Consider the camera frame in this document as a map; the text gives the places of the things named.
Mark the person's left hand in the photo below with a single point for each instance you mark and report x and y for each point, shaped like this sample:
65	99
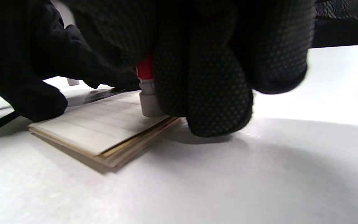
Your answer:
26	62

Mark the person's right hand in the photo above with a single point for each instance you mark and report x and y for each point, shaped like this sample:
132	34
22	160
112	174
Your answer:
216	93

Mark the grey stamp cap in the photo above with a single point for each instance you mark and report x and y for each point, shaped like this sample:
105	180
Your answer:
73	82

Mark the red flower pattern stamp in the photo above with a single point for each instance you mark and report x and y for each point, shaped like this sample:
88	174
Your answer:
149	105

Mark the spiral lined notebook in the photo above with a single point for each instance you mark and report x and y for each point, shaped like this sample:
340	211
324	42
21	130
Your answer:
98	127

